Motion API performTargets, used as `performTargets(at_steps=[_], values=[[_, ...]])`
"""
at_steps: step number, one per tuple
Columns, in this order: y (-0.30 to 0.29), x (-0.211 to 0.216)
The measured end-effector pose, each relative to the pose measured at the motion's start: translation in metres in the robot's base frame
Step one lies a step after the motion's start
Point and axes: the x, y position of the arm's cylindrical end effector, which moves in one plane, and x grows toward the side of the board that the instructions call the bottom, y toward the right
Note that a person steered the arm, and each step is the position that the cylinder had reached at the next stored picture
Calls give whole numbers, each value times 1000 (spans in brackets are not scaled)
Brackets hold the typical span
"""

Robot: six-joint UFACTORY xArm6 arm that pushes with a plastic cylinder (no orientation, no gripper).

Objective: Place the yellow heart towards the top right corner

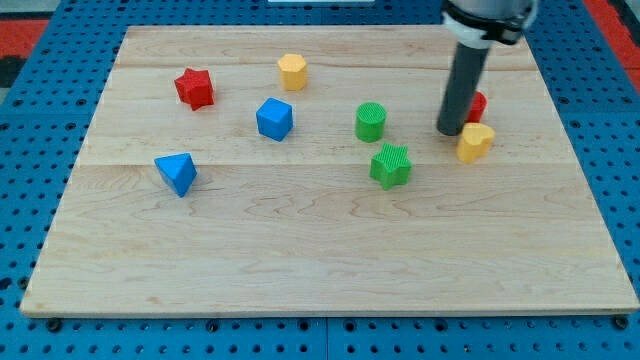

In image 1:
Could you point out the green cylinder block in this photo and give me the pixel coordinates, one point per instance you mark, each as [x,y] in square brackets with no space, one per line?
[370,121]

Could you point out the red cylinder block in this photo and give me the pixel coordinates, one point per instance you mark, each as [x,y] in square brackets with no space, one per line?
[477,108]

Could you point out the yellow heart block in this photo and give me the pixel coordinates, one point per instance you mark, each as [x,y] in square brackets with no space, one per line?
[474,142]

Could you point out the green star block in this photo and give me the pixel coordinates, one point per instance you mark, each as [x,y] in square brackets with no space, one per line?
[391,166]

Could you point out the blue triangle block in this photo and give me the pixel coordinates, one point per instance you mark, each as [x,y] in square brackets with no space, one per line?
[177,171]

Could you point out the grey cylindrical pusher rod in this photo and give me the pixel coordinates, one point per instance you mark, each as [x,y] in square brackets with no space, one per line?
[466,70]

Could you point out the yellow hexagon block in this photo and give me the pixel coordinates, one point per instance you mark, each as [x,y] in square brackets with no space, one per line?
[292,72]

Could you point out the red star block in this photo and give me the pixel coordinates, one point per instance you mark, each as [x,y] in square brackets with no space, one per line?
[194,87]

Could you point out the blue cube block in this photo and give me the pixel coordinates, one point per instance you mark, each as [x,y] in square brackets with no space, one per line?
[274,119]

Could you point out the wooden board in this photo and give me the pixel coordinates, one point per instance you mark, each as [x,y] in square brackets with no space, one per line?
[298,228]

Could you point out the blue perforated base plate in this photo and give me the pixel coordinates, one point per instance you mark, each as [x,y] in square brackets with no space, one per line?
[48,109]

